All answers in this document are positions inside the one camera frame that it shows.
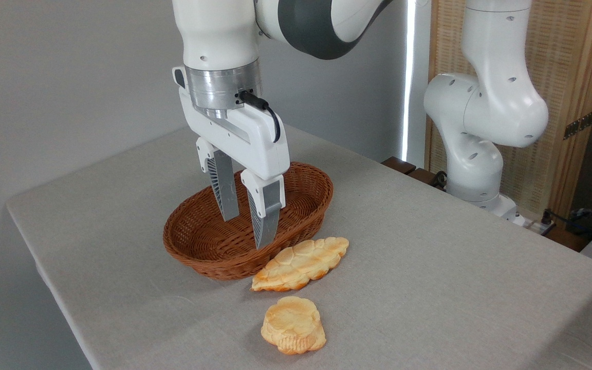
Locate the wooden woven folding screen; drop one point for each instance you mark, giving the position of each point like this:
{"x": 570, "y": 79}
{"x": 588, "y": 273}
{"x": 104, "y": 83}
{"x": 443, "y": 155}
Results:
{"x": 568, "y": 61}

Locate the grey tablecloth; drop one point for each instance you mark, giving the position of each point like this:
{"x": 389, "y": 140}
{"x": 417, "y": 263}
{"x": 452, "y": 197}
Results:
{"x": 429, "y": 288}

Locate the round golden bread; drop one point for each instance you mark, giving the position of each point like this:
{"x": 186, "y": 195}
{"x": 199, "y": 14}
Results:
{"x": 292, "y": 324}

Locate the long leaf-shaped bread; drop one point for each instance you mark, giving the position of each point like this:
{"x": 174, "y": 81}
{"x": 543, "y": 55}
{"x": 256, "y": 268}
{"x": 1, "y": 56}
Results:
{"x": 301, "y": 262}

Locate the black power plug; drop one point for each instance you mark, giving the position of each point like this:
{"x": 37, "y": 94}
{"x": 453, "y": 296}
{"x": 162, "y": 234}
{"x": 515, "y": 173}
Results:
{"x": 547, "y": 218}

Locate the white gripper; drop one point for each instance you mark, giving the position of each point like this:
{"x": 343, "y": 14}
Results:
{"x": 234, "y": 136}

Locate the dark metal screen hinge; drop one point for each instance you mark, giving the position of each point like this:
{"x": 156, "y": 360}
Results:
{"x": 578, "y": 125}

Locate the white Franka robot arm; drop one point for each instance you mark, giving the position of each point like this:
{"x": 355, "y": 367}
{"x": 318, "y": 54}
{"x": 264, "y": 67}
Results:
{"x": 481, "y": 103}

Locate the white power strip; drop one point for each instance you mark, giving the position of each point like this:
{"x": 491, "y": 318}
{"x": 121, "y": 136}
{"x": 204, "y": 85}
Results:
{"x": 538, "y": 226}

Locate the brown oval wicker basket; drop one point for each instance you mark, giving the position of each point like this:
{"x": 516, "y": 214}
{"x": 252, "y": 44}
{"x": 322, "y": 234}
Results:
{"x": 203, "y": 244}

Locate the dark brown wooden block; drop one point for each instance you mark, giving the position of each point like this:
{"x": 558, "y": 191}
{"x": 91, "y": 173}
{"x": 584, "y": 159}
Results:
{"x": 398, "y": 165}
{"x": 424, "y": 176}

